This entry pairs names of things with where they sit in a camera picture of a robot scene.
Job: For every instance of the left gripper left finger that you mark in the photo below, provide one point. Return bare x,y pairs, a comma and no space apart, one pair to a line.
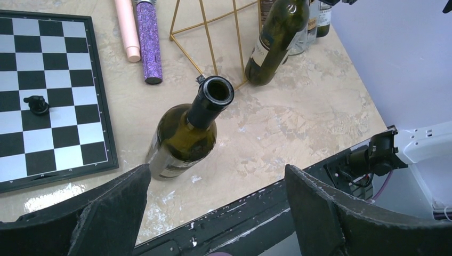
102,221

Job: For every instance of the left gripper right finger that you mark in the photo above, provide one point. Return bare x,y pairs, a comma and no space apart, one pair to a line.
353,222

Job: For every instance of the clear glass bottle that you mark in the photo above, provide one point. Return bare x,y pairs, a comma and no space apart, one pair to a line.
302,43

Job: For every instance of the clear square liquor bottle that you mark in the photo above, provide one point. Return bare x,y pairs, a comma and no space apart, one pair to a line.
314,11

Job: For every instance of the gold wire wine rack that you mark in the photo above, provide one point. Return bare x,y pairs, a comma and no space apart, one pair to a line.
215,36

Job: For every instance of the dark green bottle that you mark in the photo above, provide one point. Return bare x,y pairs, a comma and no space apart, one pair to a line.
187,132
283,27
324,20
264,8

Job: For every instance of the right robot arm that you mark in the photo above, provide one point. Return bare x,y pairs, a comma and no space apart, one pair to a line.
398,149

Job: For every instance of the black chess piece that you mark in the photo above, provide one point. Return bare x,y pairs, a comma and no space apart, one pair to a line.
37,105

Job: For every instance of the black white chessboard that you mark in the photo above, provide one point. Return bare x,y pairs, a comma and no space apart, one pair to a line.
56,56

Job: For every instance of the purple glitter microphone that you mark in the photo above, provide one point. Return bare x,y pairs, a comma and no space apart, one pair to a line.
149,42

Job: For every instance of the pink microphone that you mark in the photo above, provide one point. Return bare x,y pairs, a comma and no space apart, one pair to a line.
128,29

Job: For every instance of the black table front rail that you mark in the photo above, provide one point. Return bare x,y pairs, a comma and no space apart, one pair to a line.
259,221

